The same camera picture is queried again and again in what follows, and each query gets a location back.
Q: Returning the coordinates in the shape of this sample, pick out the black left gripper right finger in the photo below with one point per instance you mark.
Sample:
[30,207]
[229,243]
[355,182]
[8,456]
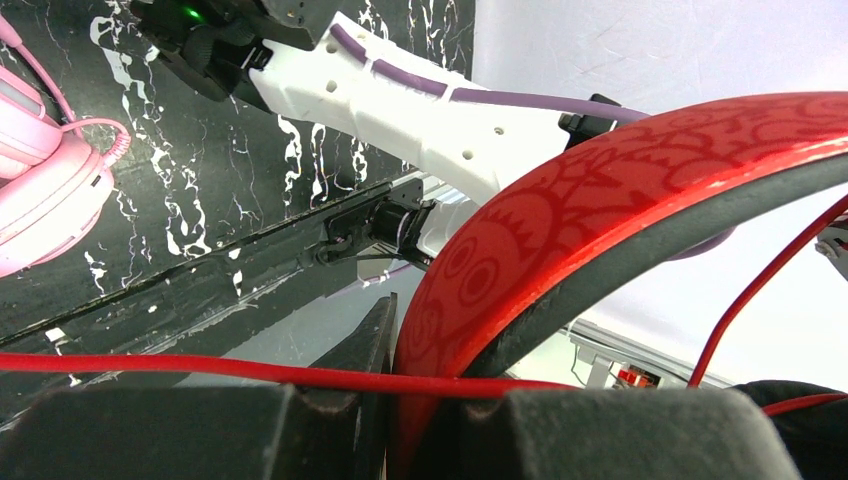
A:
[606,434]

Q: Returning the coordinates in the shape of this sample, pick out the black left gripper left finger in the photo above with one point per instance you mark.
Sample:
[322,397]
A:
[280,423]

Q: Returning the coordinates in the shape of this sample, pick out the pink over-ear headphones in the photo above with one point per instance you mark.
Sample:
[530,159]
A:
[55,178]

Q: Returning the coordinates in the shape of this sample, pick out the red and black headphones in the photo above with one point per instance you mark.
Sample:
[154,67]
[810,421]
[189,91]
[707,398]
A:
[575,229]

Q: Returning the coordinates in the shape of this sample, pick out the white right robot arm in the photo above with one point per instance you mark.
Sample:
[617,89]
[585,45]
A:
[307,61]

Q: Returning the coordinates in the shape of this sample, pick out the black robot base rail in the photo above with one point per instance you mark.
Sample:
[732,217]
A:
[212,305]

